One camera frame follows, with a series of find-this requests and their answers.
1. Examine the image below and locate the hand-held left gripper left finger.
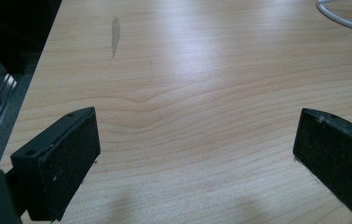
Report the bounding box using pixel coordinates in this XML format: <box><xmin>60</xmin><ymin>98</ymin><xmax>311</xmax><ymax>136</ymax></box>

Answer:
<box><xmin>9</xmin><ymin>106</ymin><xmax>102</xmax><ymax>223</ymax></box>

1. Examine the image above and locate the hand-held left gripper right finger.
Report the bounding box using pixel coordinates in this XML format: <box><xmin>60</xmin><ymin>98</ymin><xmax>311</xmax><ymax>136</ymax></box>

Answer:
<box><xmin>292</xmin><ymin>107</ymin><xmax>352</xmax><ymax>224</ymax></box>

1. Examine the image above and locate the white wire display rack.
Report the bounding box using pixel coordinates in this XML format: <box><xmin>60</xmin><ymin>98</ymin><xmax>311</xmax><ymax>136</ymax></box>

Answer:
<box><xmin>316</xmin><ymin>0</ymin><xmax>352</xmax><ymax>35</ymax></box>

